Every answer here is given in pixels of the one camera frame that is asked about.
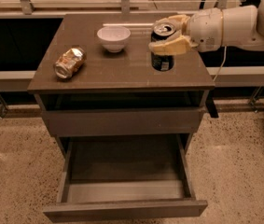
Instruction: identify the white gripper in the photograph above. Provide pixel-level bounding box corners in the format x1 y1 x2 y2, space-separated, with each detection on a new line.
148 7 223 56

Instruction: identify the white ceramic bowl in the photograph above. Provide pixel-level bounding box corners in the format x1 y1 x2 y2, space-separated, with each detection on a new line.
97 26 131 53

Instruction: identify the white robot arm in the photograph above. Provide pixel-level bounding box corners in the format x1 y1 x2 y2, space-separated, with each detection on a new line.
149 0 264 55

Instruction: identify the white cable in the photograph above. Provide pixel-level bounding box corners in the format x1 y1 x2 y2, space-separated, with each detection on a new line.
213 45 228 82

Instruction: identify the crushed gold can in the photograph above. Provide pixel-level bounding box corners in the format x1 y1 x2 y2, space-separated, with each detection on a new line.
53 48 87 79

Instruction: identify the top grey drawer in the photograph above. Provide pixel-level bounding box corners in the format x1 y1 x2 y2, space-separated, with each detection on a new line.
42 108 204 137

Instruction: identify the open middle drawer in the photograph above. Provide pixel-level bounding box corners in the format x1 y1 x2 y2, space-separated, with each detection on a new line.
43 134 207 223

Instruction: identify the blue pepsi can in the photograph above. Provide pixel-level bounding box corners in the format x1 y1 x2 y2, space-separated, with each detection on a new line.
151 22 176 72

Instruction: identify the grey drawer cabinet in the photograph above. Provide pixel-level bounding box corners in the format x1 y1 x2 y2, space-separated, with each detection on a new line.
28 14 215 152

